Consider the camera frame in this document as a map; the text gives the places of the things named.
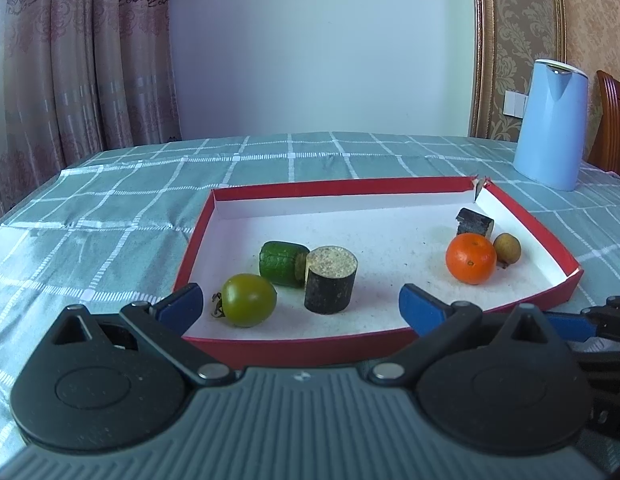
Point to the light blue kettle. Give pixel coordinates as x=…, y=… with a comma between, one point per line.
x=552, y=130

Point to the wooden chair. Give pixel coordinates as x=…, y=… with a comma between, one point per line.
x=610, y=125

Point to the large dark sugarcane piece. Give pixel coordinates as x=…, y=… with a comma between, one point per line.
x=330, y=280

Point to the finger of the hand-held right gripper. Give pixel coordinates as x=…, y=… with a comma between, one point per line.
x=610, y=390
x=570, y=327

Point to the orange mandarin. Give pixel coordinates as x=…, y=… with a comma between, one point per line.
x=471, y=259

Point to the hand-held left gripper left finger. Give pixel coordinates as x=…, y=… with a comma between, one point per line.
x=180, y=310

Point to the gold wall moulding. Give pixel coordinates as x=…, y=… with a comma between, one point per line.
x=482, y=35

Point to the pink patterned curtain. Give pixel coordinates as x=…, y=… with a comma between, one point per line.
x=80, y=60

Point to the brown longan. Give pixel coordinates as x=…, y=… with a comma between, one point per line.
x=507, y=249

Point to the green tomato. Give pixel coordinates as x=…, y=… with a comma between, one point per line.
x=250, y=300

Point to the green cucumber piece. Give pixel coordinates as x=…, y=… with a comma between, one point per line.
x=280, y=262

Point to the red cardboard box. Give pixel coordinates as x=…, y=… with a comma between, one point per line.
x=390, y=260

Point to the white wall switch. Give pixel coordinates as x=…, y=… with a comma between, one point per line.
x=515, y=103

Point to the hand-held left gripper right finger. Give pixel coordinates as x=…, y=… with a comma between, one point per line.
x=420, y=312

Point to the grey-green checked tablecloth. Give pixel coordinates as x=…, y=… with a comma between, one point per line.
x=115, y=200

